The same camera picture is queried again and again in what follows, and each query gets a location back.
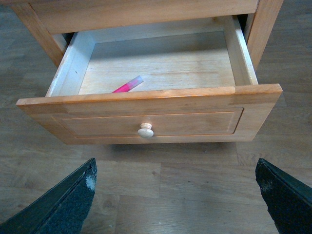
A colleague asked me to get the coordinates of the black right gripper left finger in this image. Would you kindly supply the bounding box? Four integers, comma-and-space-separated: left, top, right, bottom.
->
0, 158, 97, 234

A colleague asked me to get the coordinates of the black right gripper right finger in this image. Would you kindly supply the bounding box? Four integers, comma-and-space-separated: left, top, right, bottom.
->
255, 158, 312, 234

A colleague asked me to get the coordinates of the pink marker with white cap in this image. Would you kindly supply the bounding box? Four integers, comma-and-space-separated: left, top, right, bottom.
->
113, 76, 144, 93

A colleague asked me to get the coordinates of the wooden drawer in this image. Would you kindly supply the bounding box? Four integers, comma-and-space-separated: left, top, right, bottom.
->
17, 16, 282, 144

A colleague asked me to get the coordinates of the light wooden drawer knob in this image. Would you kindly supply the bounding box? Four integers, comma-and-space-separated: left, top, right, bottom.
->
137, 122, 154, 138

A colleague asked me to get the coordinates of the wooden nightstand cabinet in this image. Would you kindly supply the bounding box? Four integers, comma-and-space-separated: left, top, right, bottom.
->
1, 0, 282, 68

